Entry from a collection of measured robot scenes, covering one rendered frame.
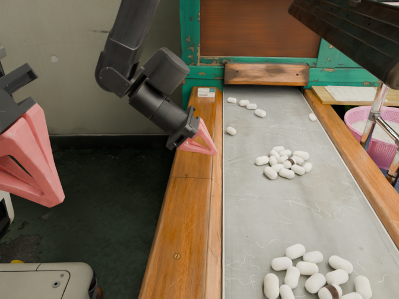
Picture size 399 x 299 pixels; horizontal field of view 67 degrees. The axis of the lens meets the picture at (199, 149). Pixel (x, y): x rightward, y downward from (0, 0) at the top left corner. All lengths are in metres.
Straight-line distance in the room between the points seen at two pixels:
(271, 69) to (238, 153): 0.43
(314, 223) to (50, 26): 1.85
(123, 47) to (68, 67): 1.60
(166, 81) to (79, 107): 1.70
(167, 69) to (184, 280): 0.35
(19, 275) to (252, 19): 1.16
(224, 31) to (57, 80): 1.35
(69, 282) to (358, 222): 0.88
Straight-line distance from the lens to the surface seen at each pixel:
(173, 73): 0.55
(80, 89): 2.18
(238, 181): 0.69
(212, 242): 0.53
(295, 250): 0.54
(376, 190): 0.72
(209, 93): 1.06
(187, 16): 1.12
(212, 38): 1.14
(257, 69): 1.12
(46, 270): 1.21
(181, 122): 0.58
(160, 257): 0.51
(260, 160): 0.74
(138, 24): 0.56
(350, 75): 1.25
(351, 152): 0.83
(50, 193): 0.27
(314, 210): 0.65
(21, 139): 0.23
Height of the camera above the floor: 1.16
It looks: 31 degrees down
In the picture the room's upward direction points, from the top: straight up
